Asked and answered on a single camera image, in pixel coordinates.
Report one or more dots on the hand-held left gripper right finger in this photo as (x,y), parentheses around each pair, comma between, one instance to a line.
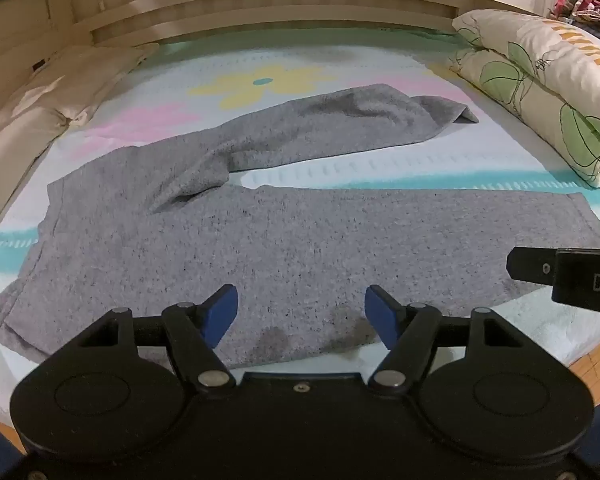
(381,316)

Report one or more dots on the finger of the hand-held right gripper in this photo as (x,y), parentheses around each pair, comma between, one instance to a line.
(530,265)

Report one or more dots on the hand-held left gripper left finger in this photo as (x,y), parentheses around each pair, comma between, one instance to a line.
(223,314)

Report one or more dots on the grey pants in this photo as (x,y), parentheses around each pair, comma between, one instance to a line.
(290,245)

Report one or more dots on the floral pastel bed sheet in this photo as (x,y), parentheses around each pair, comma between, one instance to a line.
(350,175)

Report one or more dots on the leaf print pillow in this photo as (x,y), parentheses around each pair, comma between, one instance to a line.
(545,75)

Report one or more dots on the pile of colourful clothes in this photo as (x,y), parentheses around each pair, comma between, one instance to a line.
(587,7)

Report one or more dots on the cream wooden bed frame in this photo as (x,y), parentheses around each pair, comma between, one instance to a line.
(260,5)

